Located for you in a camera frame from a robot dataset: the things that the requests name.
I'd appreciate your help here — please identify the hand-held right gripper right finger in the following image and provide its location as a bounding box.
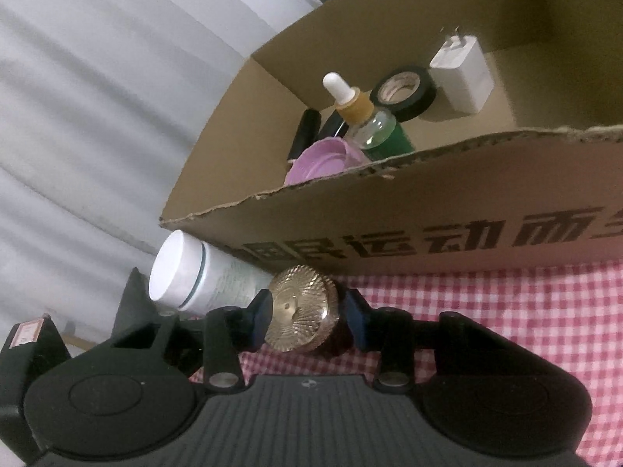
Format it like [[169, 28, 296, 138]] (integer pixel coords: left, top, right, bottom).
[[343, 290, 517, 392]]

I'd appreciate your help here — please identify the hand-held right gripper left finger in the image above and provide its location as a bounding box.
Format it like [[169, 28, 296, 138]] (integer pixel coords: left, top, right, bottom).
[[109, 289, 273, 395]]

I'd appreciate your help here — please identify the dark jar with gold lid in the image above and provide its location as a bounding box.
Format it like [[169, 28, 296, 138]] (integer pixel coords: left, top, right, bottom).
[[264, 265, 352, 354]]

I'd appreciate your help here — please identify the brown cardboard box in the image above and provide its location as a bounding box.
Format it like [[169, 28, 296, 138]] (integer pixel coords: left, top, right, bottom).
[[160, 0, 623, 277]]

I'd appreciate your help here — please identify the purple plastic lid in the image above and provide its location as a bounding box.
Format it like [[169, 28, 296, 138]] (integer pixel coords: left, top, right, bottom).
[[283, 137, 366, 187]]

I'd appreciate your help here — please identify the green glass dropper bottle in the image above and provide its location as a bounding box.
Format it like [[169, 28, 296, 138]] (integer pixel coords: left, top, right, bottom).
[[322, 73, 415, 155]]

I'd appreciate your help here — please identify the textured black tube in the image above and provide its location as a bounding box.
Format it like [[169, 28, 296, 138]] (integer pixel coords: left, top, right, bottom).
[[319, 114, 352, 143]]

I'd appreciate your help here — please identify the black tube with gold end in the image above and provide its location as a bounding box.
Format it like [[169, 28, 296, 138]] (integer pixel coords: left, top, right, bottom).
[[287, 109, 322, 164]]

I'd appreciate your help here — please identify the black tape roll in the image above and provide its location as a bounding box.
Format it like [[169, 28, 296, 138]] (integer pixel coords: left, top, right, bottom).
[[370, 65, 438, 123]]

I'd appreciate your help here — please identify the white plug charger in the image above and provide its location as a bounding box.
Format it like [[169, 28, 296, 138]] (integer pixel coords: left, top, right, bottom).
[[429, 26, 495, 116]]

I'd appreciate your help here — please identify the white plastic bottle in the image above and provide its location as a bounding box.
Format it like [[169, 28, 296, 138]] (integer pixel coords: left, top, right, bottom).
[[148, 230, 276, 314]]

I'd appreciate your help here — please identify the pink checkered tablecloth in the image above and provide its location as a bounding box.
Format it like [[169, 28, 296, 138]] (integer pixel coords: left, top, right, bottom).
[[187, 258, 623, 467]]

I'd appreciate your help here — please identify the white curtain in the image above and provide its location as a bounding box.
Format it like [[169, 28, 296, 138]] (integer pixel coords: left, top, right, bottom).
[[0, 0, 324, 346]]

